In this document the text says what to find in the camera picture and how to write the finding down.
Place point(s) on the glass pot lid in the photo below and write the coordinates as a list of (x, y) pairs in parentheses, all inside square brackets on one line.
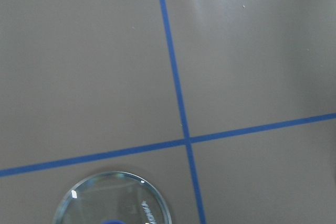
[(113, 197)]

